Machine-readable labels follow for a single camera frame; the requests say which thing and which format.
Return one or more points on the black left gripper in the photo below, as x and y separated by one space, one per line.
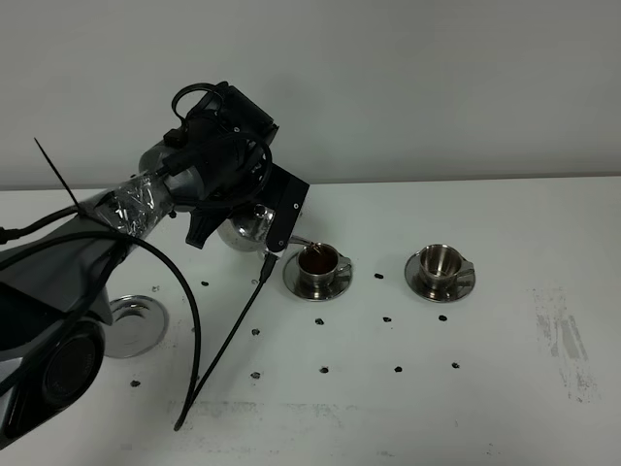
229 139

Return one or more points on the stainless steel teapot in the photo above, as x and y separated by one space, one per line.
247 231

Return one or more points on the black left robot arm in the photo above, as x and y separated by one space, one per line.
54 272

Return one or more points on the steel teapot saucer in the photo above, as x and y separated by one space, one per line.
139 324

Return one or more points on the left stainless steel teacup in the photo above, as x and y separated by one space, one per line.
320 263

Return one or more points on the stainless steel teacup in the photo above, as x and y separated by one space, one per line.
320 263
441 266

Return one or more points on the right stainless steel teacup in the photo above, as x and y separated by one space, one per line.
441 266

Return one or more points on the left steel cup saucer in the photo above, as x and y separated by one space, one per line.
333 288

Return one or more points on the steel cup saucer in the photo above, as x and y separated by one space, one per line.
333 288
461 288

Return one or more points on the right steel cup saucer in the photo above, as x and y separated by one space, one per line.
461 288

